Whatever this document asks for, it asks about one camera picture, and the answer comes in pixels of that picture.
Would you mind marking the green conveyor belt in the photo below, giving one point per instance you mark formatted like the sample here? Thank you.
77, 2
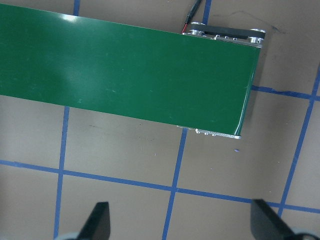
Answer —
125, 70

